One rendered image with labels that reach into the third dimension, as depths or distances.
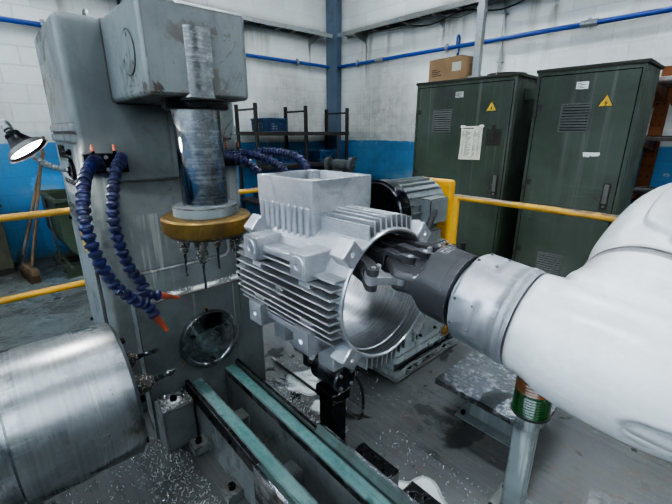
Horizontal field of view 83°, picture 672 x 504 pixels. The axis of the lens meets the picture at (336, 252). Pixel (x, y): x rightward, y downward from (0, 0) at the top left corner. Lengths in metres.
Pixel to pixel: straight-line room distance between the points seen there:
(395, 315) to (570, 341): 0.27
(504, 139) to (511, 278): 3.41
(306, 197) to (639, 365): 0.34
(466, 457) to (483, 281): 0.71
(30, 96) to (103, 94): 4.88
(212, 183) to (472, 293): 0.58
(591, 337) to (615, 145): 3.19
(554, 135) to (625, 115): 0.46
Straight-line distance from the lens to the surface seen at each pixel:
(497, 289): 0.34
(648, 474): 1.16
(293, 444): 0.88
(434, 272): 0.37
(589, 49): 5.61
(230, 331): 1.02
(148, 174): 0.99
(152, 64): 0.77
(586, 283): 0.35
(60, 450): 0.75
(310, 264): 0.40
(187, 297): 0.95
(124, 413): 0.75
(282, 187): 0.50
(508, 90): 3.76
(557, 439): 1.14
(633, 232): 0.42
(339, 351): 0.44
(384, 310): 0.54
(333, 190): 0.47
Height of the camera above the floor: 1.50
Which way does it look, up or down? 17 degrees down
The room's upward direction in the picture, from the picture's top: straight up
